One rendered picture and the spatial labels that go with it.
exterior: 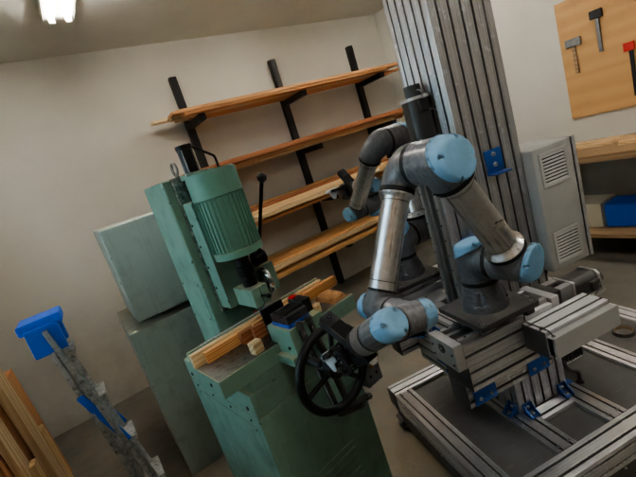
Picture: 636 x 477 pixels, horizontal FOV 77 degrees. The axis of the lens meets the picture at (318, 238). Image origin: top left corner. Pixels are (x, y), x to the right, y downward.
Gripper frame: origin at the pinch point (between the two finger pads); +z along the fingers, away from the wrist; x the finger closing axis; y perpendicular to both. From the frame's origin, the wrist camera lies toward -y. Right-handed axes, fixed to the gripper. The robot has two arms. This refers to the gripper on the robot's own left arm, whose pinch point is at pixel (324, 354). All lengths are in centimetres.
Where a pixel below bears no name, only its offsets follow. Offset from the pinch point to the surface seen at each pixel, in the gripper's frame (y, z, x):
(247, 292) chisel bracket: -32.2, 25.4, 2.1
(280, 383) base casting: -0.1, 27.2, -5.0
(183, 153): -85, 11, 4
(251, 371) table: -8.7, 22.2, -12.9
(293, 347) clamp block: -6.9, 12.9, -0.6
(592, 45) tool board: -62, -20, 327
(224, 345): -21.3, 32.8, -12.3
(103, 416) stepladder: -31, 103, -50
